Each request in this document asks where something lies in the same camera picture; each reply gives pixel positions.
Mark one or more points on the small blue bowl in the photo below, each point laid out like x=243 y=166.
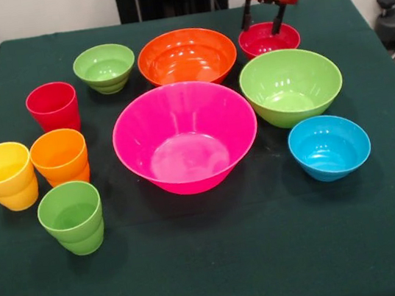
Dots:
x=328 y=150

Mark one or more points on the green cup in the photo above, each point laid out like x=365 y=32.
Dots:
x=70 y=219

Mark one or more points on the dark green tablecloth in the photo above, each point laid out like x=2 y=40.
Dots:
x=216 y=271

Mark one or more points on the large orange bowl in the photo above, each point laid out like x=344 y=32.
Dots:
x=188 y=60

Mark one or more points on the yellow cup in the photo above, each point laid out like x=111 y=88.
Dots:
x=4 y=177

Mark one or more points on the large pink bowl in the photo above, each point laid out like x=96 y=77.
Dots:
x=187 y=157

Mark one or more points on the orange cup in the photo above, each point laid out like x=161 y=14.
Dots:
x=59 y=157

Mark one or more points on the large green bowl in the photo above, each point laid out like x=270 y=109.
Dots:
x=288 y=82

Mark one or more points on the small red bowl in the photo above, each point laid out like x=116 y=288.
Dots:
x=263 y=43

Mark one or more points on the red cup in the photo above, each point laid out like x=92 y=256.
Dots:
x=52 y=110

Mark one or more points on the small green bowl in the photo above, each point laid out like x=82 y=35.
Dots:
x=103 y=67

